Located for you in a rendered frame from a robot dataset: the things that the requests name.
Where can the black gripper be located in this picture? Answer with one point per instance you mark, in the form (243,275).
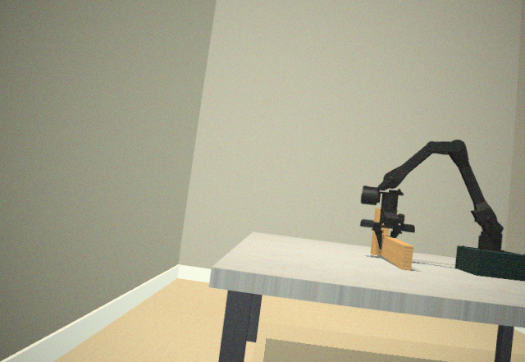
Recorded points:
(377,226)

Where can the wooden post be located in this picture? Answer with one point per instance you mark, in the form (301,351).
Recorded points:
(374,237)

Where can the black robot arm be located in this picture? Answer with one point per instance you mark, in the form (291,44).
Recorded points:
(490,238)

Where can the brown wooden board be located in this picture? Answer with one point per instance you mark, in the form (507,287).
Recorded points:
(397,252)

